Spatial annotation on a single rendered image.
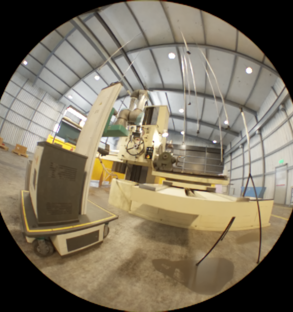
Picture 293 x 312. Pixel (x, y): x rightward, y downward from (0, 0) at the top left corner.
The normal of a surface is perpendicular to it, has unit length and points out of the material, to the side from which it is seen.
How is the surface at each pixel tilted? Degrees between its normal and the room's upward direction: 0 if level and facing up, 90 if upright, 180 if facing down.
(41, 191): 90
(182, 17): 169
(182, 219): 90
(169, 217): 90
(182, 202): 90
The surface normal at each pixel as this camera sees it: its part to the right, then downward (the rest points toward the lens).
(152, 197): -0.34, -0.25
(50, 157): 0.91, 0.10
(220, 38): -0.37, 0.92
